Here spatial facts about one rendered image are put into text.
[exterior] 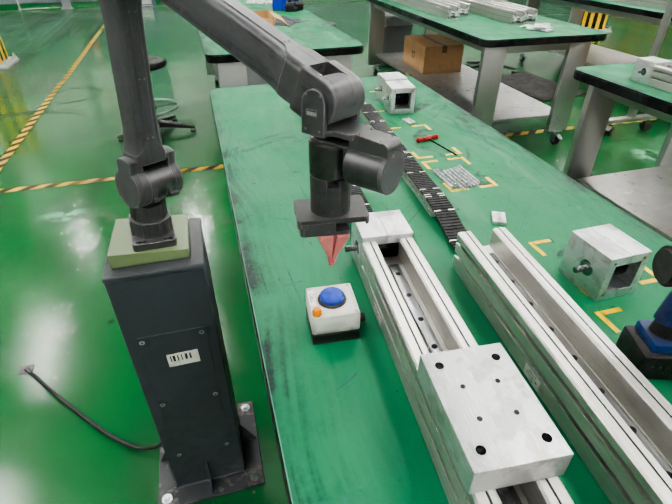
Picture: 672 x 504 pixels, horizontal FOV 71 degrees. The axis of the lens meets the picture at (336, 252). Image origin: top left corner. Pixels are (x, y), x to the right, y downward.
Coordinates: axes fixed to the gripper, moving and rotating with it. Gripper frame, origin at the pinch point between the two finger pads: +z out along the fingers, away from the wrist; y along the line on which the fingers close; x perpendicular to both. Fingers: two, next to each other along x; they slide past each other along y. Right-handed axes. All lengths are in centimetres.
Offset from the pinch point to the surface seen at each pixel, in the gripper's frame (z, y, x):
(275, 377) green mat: 14.5, -10.3, -9.4
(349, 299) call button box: 8.5, 3.0, -0.2
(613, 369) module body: 6.8, 35.0, -22.3
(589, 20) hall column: 74, 507, 656
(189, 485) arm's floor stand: 91, -39, 21
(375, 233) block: 4.9, 10.6, 13.6
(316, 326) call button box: 10.2, -3.0, -3.8
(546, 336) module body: 6.0, 28.7, -15.8
